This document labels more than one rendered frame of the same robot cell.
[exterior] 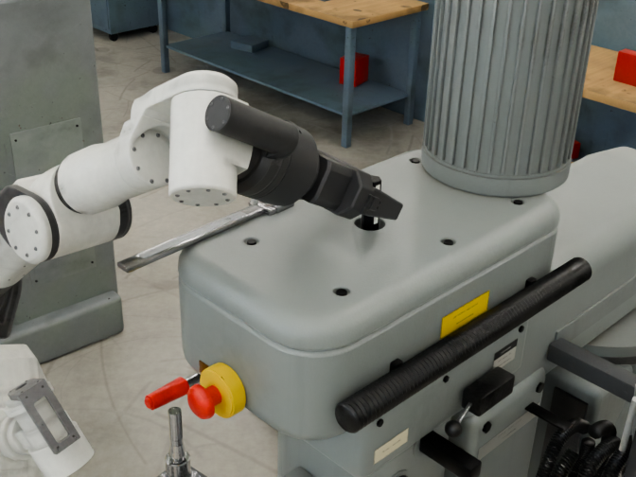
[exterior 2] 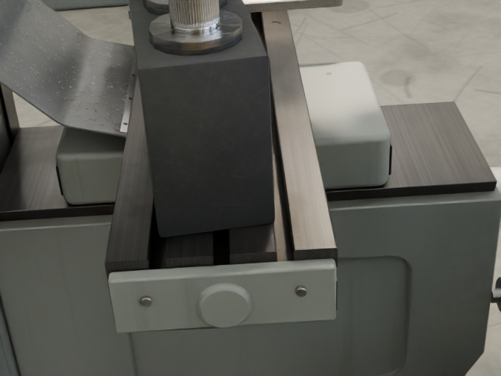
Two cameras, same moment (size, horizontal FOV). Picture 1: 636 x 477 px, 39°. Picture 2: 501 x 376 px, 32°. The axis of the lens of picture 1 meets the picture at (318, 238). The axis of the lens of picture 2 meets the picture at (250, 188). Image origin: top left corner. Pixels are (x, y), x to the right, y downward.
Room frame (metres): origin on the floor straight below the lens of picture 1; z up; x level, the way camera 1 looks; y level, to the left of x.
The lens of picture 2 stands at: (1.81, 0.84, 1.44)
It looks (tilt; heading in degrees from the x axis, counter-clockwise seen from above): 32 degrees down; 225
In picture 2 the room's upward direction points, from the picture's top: 3 degrees counter-clockwise
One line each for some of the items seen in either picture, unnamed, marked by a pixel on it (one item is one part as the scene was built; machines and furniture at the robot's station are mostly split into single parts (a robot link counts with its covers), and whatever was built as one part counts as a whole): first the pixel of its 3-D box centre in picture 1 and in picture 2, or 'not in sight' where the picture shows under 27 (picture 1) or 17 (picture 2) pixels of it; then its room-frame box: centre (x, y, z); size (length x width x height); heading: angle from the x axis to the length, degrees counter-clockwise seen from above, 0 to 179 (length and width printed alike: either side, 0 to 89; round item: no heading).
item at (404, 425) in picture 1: (383, 351); not in sight; (0.98, -0.09, 1.68); 0.34 x 0.24 x 0.10; 135
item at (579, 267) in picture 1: (476, 332); not in sight; (0.87, -0.19, 1.79); 0.45 x 0.04 x 0.04; 135
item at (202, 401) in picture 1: (205, 399); not in sight; (0.77, 0.12, 1.76); 0.04 x 0.03 x 0.04; 45
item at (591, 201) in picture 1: (566, 252); not in sight; (1.31, -0.41, 1.66); 0.80 x 0.23 x 0.20; 135
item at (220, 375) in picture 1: (222, 390); not in sight; (0.79, 0.10, 1.76); 0.06 x 0.02 x 0.06; 45
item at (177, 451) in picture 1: (176, 433); not in sight; (1.28, 0.25, 1.26); 0.03 x 0.03 x 0.11
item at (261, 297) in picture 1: (374, 275); not in sight; (0.96, -0.07, 1.81); 0.47 x 0.26 x 0.16; 135
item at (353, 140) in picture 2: not in sight; (223, 120); (0.95, -0.06, 0.80); 0.50 x 0.35 x 0.12; 135
